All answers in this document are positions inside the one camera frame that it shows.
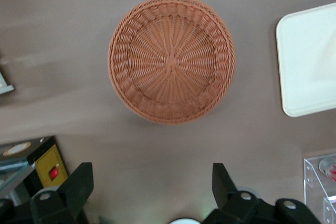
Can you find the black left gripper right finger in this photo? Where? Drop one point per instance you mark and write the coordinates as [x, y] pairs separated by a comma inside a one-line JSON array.
[[227, 192]]

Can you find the black hot food warmer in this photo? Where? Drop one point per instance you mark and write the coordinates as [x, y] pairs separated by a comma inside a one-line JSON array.
[[44, 161]]

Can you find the cream plastic tray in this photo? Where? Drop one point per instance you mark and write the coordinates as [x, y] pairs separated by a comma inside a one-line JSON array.
[[307, 64]]

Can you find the grey snack display tray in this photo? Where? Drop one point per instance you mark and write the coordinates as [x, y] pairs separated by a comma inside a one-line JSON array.
[[5, 85]]

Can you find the clear acrylic bottle rack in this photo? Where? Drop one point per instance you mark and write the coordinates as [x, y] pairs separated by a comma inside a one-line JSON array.
[[312, 176]]

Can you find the round brown wicker basket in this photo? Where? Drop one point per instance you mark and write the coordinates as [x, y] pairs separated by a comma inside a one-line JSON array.
[[172, 61]]

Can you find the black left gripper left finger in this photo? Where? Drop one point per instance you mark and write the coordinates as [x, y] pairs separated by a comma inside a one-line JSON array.
[[78, 190]]

